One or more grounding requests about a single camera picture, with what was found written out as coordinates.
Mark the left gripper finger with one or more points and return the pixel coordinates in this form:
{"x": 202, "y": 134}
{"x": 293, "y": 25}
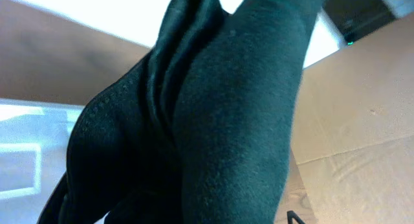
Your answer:
{"x": 293, "y": 218}

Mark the clear plastic storage bin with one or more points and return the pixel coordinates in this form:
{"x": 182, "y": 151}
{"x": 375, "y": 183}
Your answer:
{"x": 34, "y": 137}

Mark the cardboard box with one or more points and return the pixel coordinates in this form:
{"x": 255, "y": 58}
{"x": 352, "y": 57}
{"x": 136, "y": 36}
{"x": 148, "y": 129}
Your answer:
{"x": 352, "y": 139}

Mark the black garment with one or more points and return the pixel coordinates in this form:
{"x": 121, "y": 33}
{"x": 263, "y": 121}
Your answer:
{"x": 198, "y": 131}

